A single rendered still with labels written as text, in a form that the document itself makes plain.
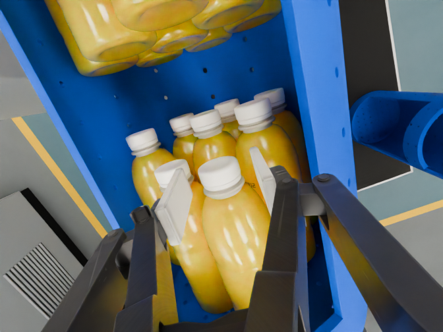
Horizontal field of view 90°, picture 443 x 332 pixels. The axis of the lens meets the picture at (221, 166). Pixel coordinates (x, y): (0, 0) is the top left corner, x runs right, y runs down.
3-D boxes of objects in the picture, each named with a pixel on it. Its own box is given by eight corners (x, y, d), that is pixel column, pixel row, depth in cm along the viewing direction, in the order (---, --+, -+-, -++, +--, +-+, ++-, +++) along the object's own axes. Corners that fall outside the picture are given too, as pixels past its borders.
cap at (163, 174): (152, 188, 25) (146, 174, 25) (175, 172, 28) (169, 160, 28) (177, 188, 23) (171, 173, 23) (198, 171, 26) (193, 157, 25)
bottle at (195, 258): (188, 306, 31) (132, 193, 25) (213, 267, 37) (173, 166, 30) (231, 323, 27) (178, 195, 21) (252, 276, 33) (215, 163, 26)
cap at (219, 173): (236, 168, 23) (231, 152, 23) (247, 181, 20) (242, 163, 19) (201, 180, 23) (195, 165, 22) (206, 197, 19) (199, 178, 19)
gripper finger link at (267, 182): (262, 180, 13) (274, 177, 13) (248, 147, 20) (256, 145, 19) (273, 222, 14) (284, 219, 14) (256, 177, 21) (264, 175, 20)
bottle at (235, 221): (279, 277, 31) (245, 157, 25) (306, 326, 24) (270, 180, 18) (232, 296, 31) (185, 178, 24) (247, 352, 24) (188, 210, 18)
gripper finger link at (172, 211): (181, 245, 15) (171, 248, 15) (193, 194, 21) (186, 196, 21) (164, 207, 14) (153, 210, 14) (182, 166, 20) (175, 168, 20)
